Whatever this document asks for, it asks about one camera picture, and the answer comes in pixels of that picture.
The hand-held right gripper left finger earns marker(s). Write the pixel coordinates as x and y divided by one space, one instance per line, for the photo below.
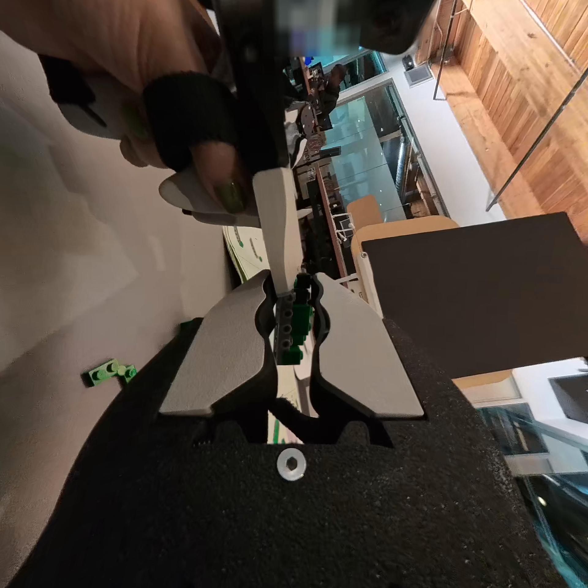
220 363

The instruction booklet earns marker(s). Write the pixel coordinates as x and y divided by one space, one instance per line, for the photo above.
248 257

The angled green plate pair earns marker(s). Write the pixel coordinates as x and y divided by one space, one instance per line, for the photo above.
108 372

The white wall vent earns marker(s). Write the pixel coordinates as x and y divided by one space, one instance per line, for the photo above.
418 76

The black board with wooden edge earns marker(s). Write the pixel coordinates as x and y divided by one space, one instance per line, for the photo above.
482 298

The white table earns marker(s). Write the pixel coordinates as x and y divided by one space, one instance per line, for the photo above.
533 395

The white bar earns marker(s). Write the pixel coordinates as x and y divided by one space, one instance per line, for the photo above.
370 285

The grey plate with green bricks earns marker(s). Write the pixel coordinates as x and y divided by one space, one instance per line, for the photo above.
298 317

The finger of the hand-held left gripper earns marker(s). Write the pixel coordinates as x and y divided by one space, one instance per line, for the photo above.
280 220

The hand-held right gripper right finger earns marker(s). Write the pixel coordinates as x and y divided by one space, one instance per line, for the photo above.
367 363

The grey desk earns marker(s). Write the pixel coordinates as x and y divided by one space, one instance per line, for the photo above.
69 275

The person's left hand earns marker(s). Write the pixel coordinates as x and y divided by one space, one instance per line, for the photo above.
115 36

